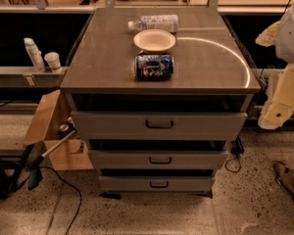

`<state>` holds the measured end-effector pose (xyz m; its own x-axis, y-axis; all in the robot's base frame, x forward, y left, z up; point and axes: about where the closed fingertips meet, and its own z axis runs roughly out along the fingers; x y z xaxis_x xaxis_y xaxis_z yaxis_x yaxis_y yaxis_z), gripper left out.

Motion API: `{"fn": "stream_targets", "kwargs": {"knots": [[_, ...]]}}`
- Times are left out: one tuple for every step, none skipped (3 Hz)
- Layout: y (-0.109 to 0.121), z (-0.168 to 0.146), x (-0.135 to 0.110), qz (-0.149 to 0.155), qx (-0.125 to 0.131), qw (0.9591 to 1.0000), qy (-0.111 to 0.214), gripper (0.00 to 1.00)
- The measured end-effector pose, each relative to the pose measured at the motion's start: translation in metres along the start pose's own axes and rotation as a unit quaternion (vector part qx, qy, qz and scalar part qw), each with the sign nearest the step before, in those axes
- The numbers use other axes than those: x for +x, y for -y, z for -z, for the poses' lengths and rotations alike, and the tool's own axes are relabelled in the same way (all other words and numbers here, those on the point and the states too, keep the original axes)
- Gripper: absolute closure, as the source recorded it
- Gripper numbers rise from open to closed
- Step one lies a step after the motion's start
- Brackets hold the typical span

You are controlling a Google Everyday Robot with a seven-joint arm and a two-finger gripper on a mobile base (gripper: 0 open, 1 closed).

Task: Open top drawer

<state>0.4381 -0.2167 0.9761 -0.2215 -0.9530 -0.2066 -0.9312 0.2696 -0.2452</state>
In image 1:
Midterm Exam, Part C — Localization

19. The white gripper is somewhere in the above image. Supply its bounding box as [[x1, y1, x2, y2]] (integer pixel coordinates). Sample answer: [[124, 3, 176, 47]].
[[255, 22, 294, 130]]

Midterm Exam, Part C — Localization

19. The grey top drawer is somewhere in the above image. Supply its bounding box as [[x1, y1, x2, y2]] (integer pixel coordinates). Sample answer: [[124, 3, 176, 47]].
[[72, 111, 247, 141]]

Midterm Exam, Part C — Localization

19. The grey drawer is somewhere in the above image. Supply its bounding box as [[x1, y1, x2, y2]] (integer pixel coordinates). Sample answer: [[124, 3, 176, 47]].
[[99, 176, 215, 192], [88, 150, 227, 169], [72, 111, 247, 141]]

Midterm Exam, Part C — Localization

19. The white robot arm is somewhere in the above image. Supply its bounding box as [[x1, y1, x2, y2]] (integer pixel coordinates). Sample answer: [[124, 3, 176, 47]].
[[256, 3, 294, 129]]

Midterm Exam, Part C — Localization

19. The grey drawer cabinet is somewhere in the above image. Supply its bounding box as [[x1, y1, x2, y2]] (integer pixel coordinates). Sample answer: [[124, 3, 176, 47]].
[[60, 6, 263, 200]]

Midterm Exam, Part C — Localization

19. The grey bottom drawer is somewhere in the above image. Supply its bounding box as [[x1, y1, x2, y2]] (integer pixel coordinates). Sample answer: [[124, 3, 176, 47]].
[[99, 176, 215, 192]]

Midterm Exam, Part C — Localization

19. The grey middle drawer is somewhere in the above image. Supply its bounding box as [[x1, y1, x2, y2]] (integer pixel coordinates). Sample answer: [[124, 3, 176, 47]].
[[88, 150, 227, 169]]

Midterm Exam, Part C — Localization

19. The blue soda can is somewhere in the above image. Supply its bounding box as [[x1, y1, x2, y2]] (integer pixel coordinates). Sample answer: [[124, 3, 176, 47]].
[[133, 54, 174, 80]]

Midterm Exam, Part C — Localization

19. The white bowl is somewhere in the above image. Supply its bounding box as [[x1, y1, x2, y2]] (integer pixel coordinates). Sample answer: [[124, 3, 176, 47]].
[[133, 29, 175, 54]]

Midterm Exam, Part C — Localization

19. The clear plastic water bottle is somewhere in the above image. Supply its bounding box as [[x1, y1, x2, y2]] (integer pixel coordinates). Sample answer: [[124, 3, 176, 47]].
[[127, 15, 179, 33]]

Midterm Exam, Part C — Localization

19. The white paper cup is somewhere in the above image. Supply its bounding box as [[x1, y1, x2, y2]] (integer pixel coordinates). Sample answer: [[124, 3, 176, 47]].
[[44, 52, 61, 72]]

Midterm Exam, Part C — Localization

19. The cardboard box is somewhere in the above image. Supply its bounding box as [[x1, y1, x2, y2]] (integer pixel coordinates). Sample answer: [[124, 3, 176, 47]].
[[24, 90, 93, 170]]

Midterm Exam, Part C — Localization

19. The white spray bottle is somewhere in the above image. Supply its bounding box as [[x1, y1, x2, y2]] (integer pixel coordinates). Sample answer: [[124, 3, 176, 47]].
[[24, 37, 46, 73]]

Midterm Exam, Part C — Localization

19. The grey side shelf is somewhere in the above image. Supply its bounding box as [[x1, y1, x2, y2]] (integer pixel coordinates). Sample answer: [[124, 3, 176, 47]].
[[0, 67, 68, 88]]

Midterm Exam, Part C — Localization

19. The black equipment on left floor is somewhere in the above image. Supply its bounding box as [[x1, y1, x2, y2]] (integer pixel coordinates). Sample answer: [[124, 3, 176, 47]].
[[0, 147, 23, 204]]

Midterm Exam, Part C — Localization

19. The black cable right of cabinet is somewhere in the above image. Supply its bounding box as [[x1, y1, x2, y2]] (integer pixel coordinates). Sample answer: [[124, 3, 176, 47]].
[[223, 136, 245, 173]]

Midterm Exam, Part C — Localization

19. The black floor cable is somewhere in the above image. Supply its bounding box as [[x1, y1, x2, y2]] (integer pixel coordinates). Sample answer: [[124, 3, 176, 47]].
[[38, 165, 83, 235]]

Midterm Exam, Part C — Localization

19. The metal rod with black handle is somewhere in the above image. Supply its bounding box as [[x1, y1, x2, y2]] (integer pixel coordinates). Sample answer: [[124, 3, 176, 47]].
[[25, 130, 75, 190]]

